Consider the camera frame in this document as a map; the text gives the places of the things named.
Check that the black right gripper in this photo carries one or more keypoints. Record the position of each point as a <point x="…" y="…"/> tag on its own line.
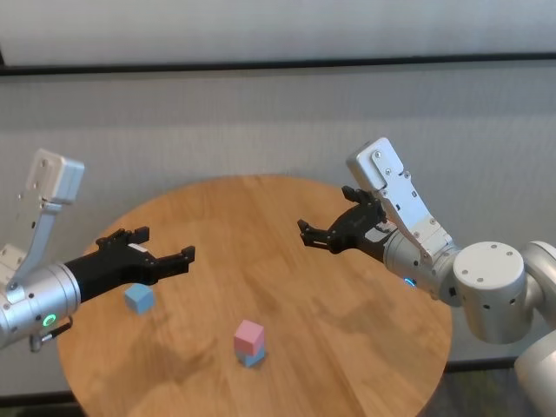
<point x="360" y="230"/>

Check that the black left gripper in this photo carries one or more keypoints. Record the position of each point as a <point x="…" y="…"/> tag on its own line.
<point x="113" y="271"/>

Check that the light blue cube block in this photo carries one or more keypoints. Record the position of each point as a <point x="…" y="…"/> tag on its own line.
<point x="139" y="299"/>
<point x="254" y="359"/>

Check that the pink cube block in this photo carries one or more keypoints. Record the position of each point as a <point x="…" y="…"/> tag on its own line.
<point x="247" y="336"/>

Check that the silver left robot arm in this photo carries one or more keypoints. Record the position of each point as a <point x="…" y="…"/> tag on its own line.
<point x="39" y="304"/>

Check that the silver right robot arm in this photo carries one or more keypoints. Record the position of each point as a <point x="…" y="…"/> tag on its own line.
<point x="491" y="295"/>

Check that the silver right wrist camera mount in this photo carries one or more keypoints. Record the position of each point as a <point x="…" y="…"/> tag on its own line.
<point x="399" y="195"/>

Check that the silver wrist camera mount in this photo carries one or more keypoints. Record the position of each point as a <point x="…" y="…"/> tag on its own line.
<point x="399" y="195"/>
<point x="54" y="178"/>

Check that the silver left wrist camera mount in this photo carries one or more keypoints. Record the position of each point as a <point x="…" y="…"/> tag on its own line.
<point x="54" y="178"/>

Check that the black wall rail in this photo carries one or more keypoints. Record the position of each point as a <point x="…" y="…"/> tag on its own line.
<point x="278" y="65"/>

